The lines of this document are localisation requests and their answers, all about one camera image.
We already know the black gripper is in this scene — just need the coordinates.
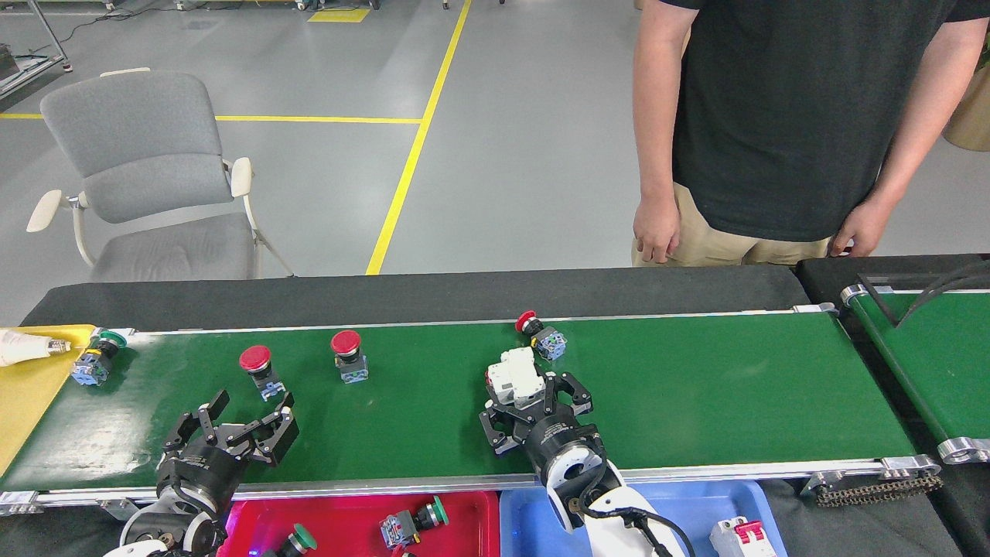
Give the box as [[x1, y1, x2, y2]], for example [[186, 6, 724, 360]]
[[480, 373, 608, 477], [157, 389, 300, 507]]

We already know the white circuit breaker red toggle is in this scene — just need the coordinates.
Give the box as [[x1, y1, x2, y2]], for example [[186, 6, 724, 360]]
[[486, 347, 547, 408], [709, 517, 769, 557]]

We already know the green mushroom push button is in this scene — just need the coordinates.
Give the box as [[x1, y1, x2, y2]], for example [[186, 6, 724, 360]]
[[271, 524, 318, 557], [379, 496, 449, 550]]

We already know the red plastic tray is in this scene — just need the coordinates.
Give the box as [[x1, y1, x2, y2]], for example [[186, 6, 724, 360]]
[[219, 491, 501, 557]]

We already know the long green conveyor belt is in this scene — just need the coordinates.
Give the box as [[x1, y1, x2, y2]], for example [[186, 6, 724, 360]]
[[0, 303, 944, 518]]

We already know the blue plastic tray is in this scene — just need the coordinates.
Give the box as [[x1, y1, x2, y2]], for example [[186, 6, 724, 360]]
[[499, 480, 790, 557]]

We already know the yellow plastic tray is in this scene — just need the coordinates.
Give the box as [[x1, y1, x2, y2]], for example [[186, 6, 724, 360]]
[[0, 324, 97, 477]]

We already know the short green conveyor belt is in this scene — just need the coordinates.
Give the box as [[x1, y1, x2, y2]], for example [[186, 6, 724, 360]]
[[841, 282, 990, 465]]

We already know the person's right hand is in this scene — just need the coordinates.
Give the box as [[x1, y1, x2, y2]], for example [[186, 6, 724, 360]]
[[633, 192, 681, 265]]

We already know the person's left hand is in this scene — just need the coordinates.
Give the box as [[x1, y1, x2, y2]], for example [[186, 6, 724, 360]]
[[828, 197, 894, 258]]

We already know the black cloth covered table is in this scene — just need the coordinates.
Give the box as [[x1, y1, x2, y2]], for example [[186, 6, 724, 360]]
[[797, 254, 990, 291], [22, 265, 813, 330]]

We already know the white light bulb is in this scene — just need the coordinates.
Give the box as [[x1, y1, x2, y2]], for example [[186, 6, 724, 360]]
[[0, 328, 72, 367]]

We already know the grey office chair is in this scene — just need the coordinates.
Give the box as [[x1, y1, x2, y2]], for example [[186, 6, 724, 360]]
[[26, 67, 296, 283]]

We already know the person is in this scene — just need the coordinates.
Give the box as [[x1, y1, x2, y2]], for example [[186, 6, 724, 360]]
[[630, 0, 990, 268]]

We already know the metal rack cart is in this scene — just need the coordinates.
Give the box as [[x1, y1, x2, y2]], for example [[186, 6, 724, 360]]
[[0, 0, 72, 97]]

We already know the potted plant tan pot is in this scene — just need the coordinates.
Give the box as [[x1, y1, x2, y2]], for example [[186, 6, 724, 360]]
[[942, 39, 990, 153]]

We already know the black drive chain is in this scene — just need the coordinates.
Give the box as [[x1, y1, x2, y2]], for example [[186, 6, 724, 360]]
[[816, 473, 944, 507]]

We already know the black guide frame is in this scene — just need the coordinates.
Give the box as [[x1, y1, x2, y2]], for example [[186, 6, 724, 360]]
[[857, 272, 990, 327]]

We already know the black cable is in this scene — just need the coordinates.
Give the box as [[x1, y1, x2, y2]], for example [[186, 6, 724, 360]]
[[897, 259, 990, 326]]

